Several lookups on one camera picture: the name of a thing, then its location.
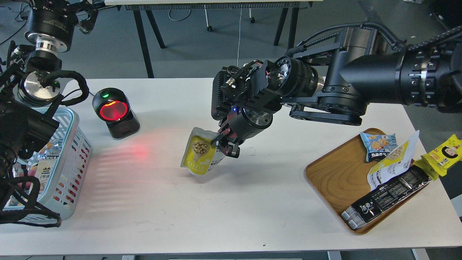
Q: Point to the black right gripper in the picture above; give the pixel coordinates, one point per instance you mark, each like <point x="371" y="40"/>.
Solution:
<point x="244" y="101"/>

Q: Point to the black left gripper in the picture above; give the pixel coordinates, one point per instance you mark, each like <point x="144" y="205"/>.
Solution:
<point x="55" y="20"/>

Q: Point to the yellow green snack pouch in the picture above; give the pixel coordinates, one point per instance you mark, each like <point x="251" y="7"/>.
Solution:
<point x="201" y="154"/>

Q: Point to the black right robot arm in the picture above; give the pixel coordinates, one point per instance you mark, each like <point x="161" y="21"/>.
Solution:
<point x="334" y="78"/>

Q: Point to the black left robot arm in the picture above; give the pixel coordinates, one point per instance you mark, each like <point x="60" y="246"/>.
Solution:
<point x="33" y="86"/>

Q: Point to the light blue plastic basket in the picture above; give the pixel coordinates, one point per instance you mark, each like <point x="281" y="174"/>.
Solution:
<point x="64" y="186"/>

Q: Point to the long black snack package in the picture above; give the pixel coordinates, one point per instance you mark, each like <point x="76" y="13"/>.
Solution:
<point x="384" y="197"/>

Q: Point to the blue biscuit snack packet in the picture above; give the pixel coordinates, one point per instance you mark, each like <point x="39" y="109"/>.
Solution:
<point x="378" y="146"/>

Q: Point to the snack packs inside basket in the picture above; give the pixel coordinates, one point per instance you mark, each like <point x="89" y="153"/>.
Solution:
<point x="41" y="164"/>

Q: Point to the yellow white snack pouch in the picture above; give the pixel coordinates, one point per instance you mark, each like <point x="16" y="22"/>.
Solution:
<point x="396" y="163"/>

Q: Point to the yellow cartoon snack packet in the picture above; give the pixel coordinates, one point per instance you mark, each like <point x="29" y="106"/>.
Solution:
<point x="439" y="160"/>

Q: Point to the black leg background table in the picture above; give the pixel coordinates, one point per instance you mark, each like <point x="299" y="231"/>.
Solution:
<point x="194" y="43"/>

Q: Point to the black barcode scanner red window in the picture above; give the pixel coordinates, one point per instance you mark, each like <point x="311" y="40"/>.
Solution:
<point x="112" y="106"/>

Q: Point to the wooden tray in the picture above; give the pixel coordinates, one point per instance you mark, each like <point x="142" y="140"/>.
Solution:
<point x="340" y="178"/>

